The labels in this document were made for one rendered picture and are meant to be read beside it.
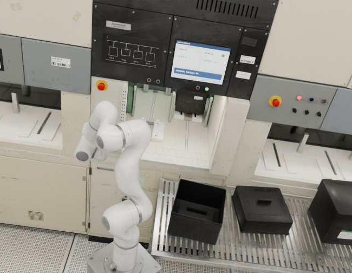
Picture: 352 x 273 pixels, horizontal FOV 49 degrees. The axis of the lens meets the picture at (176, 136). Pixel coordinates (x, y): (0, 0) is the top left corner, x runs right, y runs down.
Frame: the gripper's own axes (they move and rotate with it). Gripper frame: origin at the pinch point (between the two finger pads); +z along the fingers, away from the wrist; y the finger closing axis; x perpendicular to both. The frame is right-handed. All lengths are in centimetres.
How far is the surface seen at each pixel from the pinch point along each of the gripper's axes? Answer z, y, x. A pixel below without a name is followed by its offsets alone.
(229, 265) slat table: -49, 81, -45
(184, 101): 64, 50, -17
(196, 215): -19, 64, -43
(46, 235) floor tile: 13, -37, -120
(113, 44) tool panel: 12.4, 5.5, 40.6
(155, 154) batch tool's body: 20, 35, -33
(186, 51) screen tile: 12, 43, 43
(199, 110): 64, 62, -23
